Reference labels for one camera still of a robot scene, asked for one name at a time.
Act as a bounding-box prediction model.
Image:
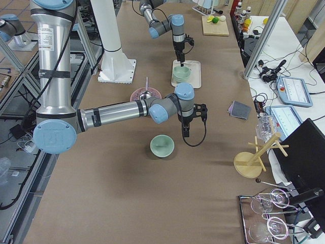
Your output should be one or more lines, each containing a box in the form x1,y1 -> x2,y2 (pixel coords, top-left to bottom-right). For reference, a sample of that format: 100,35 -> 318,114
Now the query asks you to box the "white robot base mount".
91,0 -> 137,84

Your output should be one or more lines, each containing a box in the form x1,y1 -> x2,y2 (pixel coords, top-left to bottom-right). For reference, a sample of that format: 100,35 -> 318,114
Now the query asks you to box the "green bowl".
173,66 -> 191,80
150,135 -> 175,158
173,76 -> 189,83

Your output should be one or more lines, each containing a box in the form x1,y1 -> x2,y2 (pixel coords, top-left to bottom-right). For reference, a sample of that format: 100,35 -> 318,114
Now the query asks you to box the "pink bowl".
129,87 -> 162,102

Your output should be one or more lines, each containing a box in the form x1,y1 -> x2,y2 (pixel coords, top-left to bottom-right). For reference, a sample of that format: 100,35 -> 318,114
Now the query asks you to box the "wooden mug tree stand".
234,116 -> 289,178

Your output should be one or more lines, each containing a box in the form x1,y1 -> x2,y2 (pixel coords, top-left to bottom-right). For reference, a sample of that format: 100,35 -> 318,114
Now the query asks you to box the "green bowl on tray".
173,76 -> 189,83

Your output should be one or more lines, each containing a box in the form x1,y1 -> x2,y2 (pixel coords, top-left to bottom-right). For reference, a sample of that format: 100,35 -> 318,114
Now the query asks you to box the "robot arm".
30,1 -> 197,154
139,0 -> 185,66

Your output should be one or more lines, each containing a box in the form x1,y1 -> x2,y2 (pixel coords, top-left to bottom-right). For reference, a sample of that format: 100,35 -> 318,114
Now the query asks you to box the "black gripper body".
173,41 -> 185,63
177,111 -> 196,137

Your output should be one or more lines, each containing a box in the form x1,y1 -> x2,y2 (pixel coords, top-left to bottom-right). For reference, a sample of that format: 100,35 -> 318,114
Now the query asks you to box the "white garlic bulb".
219,15 -> 226,22

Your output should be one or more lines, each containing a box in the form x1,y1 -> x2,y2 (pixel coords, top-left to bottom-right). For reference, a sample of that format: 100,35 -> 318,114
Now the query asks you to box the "teach pendant tablet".
277,76 -> 313,107
265,105 -> 303,141

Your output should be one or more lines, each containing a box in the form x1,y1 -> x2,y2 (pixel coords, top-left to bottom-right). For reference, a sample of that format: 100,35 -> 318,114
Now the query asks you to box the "black monitor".
274,118 -> 324,230

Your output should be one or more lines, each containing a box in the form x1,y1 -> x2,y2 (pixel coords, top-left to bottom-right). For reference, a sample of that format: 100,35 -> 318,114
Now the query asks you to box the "grey folded cloth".
228,101 -> 251,120

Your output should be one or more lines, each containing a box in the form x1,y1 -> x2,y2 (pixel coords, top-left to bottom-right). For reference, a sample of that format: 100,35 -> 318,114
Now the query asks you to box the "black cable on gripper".
182,33 -> 195,55
183,103 -> 209,147

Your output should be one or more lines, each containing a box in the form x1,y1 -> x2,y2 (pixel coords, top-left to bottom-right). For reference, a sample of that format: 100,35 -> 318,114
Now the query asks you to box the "cream rabbit tray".
171,60 -> 201,88

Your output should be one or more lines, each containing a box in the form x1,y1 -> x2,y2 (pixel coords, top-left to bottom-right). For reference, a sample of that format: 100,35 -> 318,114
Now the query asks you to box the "wooden cutting board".
202,16 -> 229,36

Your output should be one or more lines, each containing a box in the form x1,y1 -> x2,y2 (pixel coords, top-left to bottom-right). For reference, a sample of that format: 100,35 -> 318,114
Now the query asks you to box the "aluminium frame post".
243,0 -> 288,80

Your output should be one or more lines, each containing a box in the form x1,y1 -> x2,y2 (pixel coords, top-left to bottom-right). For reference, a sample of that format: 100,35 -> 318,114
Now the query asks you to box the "lemon slice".
207,15 -> 215,23

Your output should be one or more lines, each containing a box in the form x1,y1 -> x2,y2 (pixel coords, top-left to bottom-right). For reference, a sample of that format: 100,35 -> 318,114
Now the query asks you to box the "wine glass rack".
238,185 -> 324,243

